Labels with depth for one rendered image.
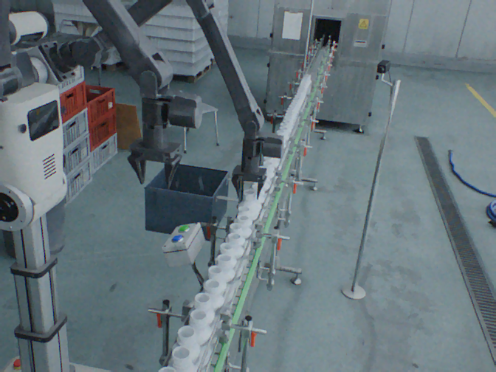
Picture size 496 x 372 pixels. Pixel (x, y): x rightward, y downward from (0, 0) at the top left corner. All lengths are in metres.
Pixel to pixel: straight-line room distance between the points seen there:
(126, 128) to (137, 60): 4.09
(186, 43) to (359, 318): 5.91
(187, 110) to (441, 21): 10.86
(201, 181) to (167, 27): 5.87
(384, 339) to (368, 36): 3.96
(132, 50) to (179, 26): 7.04
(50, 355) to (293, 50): 4.93
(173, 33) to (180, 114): 7.09
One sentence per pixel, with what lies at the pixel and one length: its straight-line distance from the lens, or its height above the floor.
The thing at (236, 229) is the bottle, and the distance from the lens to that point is 1.46.
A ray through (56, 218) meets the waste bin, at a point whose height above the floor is 0.27.
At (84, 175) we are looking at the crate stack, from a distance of 4.37.
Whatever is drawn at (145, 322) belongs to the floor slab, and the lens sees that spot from 2.89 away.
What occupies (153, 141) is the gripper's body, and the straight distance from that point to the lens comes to 1.08.
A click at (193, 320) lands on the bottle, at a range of 1.10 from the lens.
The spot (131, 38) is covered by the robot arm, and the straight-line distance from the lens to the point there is 1.04.
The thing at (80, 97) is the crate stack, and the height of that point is 0.78.
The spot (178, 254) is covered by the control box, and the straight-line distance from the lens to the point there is 1.45.
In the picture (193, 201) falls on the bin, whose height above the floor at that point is 0.92.
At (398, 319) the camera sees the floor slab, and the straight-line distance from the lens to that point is 3.15.
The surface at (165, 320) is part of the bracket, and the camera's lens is 1.25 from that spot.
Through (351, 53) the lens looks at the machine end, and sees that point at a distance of 6.12.
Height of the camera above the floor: 1.88
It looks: 25 degrees down
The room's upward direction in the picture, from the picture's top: 5 degrees clockwise
